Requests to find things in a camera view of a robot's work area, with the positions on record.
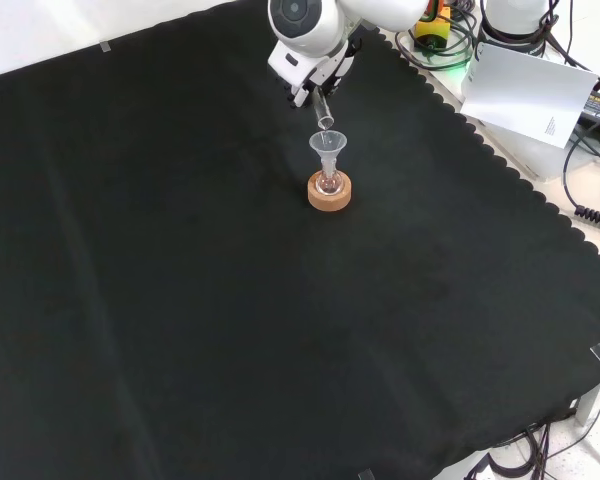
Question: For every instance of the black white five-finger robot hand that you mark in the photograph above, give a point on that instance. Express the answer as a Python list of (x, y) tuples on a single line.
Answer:
[(300, 70)]

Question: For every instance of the clear glass graduated cylinder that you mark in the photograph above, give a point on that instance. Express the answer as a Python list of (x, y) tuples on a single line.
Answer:
[(324, 112)]

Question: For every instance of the clear glass round-bottom flask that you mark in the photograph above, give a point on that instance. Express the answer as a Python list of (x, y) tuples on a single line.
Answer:
[(328, 184)]

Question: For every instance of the clear plastic funnel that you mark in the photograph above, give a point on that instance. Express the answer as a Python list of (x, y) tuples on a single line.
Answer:
[(328, 145)]

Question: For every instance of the yellow stop button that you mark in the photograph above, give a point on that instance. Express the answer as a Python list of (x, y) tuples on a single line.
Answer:
[(432, 27)]

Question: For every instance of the black bench cloth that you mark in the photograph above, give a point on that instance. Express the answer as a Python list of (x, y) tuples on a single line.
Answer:
[(230, 300)]

